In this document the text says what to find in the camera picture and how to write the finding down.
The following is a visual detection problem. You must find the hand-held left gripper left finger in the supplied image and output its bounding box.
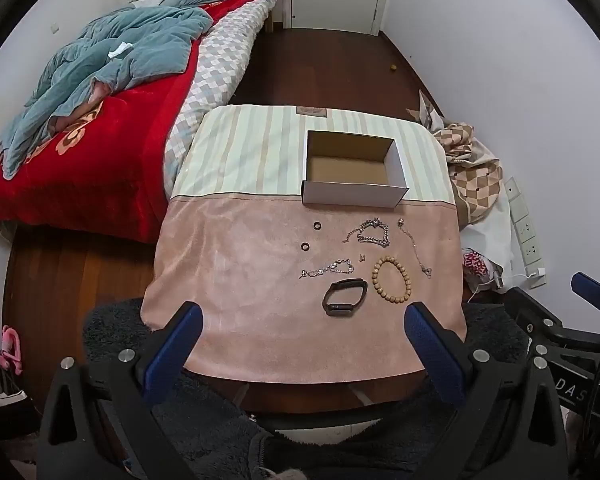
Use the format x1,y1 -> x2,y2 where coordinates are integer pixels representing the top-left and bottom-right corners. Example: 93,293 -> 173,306
36,301 -> 204,480

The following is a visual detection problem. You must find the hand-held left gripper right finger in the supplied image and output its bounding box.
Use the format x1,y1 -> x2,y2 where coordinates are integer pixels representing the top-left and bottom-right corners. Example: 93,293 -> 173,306
404,301 -> 568,480

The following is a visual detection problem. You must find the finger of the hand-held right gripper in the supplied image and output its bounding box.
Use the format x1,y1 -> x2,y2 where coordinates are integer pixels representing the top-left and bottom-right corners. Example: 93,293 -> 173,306
571,271 -> 600,313
505,287 -> 581,346

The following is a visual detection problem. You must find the wooden bead bracelet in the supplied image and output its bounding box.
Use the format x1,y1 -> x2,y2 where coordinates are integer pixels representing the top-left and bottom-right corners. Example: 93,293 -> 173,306
371,256 -> 412,304

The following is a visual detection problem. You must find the black fitness band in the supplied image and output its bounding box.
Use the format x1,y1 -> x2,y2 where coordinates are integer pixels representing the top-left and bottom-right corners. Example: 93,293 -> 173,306
322,278 -> 368,317

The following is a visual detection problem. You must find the thin silver necklace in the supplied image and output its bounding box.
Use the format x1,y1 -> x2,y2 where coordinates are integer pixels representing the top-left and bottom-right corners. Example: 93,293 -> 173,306
397,218 -> 434,280

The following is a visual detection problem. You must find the chunky silver chain bracelet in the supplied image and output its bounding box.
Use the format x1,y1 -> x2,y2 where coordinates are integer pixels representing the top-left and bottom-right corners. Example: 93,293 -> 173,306
342,217 -> 392,249

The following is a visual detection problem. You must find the silver charm bracelet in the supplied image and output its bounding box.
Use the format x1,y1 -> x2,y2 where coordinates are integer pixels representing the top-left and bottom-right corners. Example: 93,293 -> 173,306
300,258 -> 355,280

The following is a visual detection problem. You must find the white cardboard box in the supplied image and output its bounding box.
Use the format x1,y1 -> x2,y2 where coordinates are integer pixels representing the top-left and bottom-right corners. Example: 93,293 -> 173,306
301,130 -> 410,208

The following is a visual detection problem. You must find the red patterned bag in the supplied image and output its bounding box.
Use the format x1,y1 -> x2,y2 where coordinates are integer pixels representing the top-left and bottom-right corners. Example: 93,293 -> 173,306
461,248 -> 503,291

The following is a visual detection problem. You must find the white power strip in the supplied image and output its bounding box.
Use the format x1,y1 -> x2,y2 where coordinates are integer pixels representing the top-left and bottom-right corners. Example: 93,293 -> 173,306
502,176 -> 548,288

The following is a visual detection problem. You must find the white plastic bag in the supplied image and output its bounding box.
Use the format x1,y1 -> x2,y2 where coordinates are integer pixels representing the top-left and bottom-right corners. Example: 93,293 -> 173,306
460,180 -> 521,291

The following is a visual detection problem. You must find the pink striped table cloth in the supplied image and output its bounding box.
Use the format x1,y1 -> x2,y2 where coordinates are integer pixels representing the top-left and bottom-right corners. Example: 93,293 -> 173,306
141,104 -> 468,386

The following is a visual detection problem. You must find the beige checkered cloth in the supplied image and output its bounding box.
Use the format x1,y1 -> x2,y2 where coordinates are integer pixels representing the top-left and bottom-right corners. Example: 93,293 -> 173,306
432,121 -> 503,226

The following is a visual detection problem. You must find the black and white sneaker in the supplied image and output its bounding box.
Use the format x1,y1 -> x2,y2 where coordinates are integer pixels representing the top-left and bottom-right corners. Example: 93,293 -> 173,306
0,360 -> 31,411

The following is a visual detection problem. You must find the bed with red blanket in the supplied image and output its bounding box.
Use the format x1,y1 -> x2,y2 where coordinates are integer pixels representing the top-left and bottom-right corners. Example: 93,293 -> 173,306
0,0 -> 261,246

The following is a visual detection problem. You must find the grey checkered bed sheet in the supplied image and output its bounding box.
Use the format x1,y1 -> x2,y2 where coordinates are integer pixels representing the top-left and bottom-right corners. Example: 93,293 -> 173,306
162,0 -> 273,198

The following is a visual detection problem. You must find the teal quilt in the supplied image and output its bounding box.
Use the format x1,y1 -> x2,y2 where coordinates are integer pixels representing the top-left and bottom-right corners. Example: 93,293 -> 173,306
0,0 -> 278,178

